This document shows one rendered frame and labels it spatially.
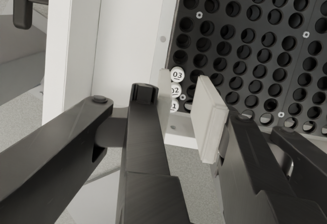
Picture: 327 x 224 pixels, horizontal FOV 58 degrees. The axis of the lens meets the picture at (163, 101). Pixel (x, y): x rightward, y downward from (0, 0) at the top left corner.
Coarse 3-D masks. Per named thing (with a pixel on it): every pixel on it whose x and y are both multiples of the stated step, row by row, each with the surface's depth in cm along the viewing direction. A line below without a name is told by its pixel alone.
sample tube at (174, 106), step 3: (174, 99) 26; (177, 99) 27; (174, 102) 26; (177, 102) 26; (171, 105) 26; (174, 105) 26; (177, 105) 26; (171, 108) 26; (174, 108) 26; (177, 108) 26; (171, 111) 26; (174, 111) 26
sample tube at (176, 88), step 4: (172, 84) 26; (176, 84) 26; (172, 88) 26; (176, 88) 26; (180, 88) 26; (172, 92) 26; (176, 92) 26; (180, 92) 26; (172, 96) 26; (176, 96) 26
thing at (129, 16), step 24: (120, 0) 31; (144, 0) 31; (120, 24) 32; (144, 24) 31; (96, 48) 32; (120, 48) 32; (144, 48) 32; (168, 48) 32; (96, 72) 33; (120, 72) 33; (144, 72) 33; (120, 96) 34; (168, 120) 32; (264, 120) 34; (192, 144) 29
